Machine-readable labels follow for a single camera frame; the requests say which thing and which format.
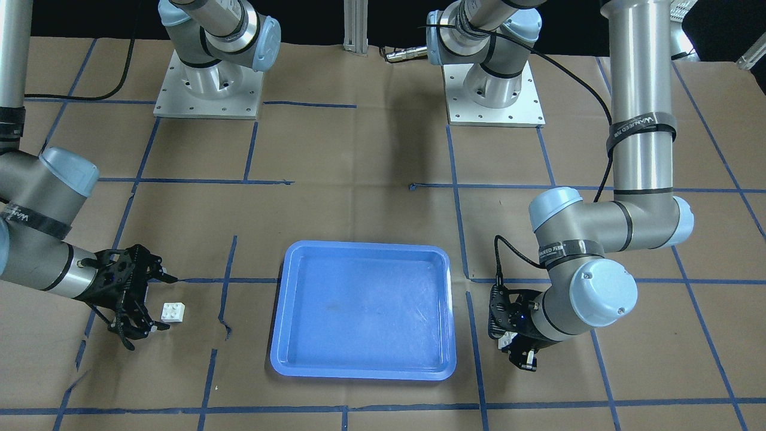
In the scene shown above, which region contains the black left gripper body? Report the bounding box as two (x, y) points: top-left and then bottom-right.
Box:
(488, 284), (548, 350)

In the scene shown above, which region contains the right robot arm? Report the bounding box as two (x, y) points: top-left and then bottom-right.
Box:
(1, 1), (281, 350)

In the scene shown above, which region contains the white block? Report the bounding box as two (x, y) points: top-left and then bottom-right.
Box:
(160, 302), (186, 324)
(497, 331), (517, 350)

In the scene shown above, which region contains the blue plastic tray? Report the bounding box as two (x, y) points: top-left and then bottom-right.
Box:
(270, 241), (457, 381)

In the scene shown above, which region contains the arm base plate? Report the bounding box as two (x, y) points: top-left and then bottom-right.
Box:
(442, 63), (546, 128)
(153, 52), (265, 120)

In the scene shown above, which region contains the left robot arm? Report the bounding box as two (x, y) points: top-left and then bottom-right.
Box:
(426, 1), (694, 371)

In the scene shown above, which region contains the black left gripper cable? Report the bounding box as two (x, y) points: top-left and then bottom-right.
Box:
(427, 24), (617, 288)

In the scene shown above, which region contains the aluminium frame post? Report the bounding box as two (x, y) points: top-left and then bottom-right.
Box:
(343, 0), (369, 56)

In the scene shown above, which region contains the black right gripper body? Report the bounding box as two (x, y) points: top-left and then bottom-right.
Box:
(75, 244), (178, 315)

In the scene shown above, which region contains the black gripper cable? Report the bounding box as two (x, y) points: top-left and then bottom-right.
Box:
(427, 24), (617, 288)
(24, 0), (141, 101)

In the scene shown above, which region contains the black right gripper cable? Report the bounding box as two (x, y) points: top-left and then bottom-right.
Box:
(24, 0), (141, 101)

